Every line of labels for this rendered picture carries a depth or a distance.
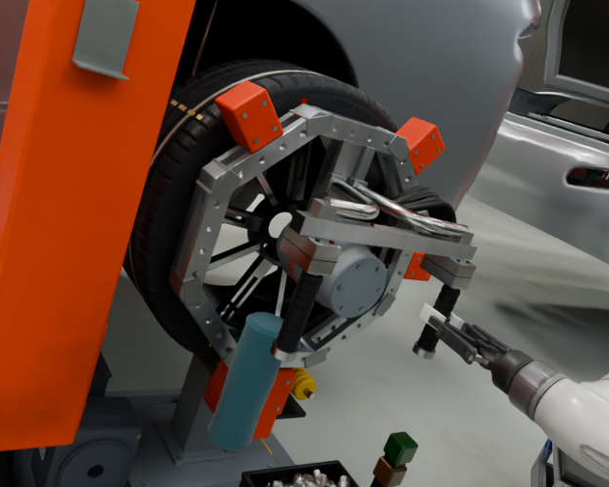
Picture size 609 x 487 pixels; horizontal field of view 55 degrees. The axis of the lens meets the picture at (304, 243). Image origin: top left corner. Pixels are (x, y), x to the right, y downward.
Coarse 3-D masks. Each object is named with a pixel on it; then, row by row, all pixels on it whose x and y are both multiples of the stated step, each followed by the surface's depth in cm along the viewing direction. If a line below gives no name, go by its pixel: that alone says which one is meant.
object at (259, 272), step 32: (288, 192) 122; (384, 192) 133; (256, 224) 120; (384, 224) 137; (224, 256) 120; (224, 288) 147; (256, 288) 150; (288, 288) 149; (224, 320) 126; (320, 320) 139
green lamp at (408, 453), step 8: (400, 432) 103; (392, 440) 101; (400, 440) 100; (408, 440) 101; (384, 448) 102; (392, 448) 101; (400, 448) 99; (408, 448) 100; (416, 448) 101; (392, 456) 100; (400, 456) 99; (408, 456) 101
